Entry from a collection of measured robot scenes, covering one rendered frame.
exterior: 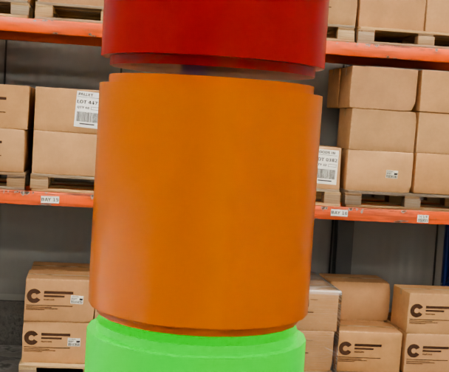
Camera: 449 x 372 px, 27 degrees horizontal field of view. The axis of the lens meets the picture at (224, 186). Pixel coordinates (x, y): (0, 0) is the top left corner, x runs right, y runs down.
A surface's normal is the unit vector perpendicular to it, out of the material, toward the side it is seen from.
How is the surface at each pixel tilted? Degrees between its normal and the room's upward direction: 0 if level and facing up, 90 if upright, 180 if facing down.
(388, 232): 90
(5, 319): 90
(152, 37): 90
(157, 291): 90
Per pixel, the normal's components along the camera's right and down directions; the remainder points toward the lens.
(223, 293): 0.26, 0.08
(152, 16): -0.50, 0.03
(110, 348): -0.71, 0.00
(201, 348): 0.00, 0.07
